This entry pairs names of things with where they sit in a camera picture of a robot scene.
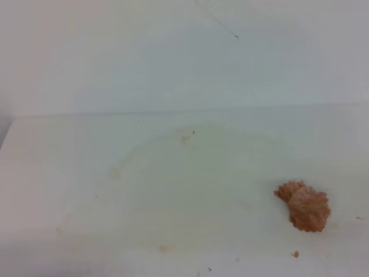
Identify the pinkish rag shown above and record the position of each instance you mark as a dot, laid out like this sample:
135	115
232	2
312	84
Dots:
308	208

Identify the small brown crumb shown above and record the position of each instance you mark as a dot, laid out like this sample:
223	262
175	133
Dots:
295	254

